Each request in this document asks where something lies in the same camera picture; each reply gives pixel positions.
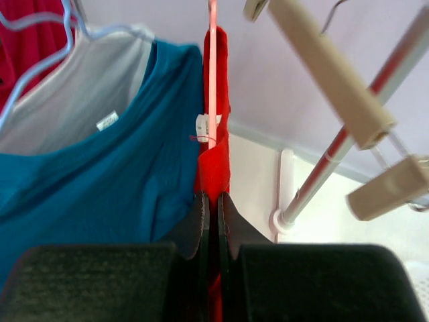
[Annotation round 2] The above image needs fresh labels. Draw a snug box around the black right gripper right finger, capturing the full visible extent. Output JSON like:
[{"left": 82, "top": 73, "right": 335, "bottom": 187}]
[{"left": 217, "top": 193, "right": 425, "bottom": 321}]

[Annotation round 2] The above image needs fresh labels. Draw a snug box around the red t shirt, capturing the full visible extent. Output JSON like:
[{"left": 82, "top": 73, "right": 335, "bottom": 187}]
[{"left": 195, "top": 27, "right": 231, "bottom": 321}]

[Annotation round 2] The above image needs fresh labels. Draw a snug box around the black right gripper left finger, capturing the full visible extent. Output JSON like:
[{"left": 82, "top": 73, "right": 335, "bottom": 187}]
[{"left": 1, "top": 192, "right": 210, "bottom": 321}]

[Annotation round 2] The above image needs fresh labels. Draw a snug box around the clothes rack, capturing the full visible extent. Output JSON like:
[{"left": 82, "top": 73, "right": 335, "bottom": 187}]
[{"left": 272, "top": 4, "right": 428, "bottom": 235}]

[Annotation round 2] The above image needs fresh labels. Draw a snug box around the magenta t shirt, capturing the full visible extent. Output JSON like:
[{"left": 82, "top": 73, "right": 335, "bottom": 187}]
[{"left": 1, "top": 0, "right": 67, "bottom": 107}]

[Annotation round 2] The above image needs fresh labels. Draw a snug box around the wooden clip hanger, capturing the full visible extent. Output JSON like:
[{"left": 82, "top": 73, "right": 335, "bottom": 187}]
[{"left": 244, "top": 1, "right": 428, "bottom": 221}]

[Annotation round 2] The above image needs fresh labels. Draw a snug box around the white t shirt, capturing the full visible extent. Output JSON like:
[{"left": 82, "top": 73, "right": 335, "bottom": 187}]
[{"left": 1, "top": 24, "right": 154, "bottom": 156}]

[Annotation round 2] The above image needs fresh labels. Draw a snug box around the pink wire hanger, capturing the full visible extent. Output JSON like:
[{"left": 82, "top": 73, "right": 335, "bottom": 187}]
[{"left": 208, "top": 0, "right": 218, "bottom": 149}]

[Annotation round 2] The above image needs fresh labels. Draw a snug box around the light blue hanger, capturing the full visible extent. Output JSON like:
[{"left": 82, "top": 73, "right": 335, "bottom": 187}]
[{"left": 1, "top": 1, "right": 154, "bottom": 126}]

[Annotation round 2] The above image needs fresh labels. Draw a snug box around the blue t shirt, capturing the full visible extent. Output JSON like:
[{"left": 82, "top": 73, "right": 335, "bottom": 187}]
[{"left": 1, "top": 41, "right": 204, "bottom": 282}]

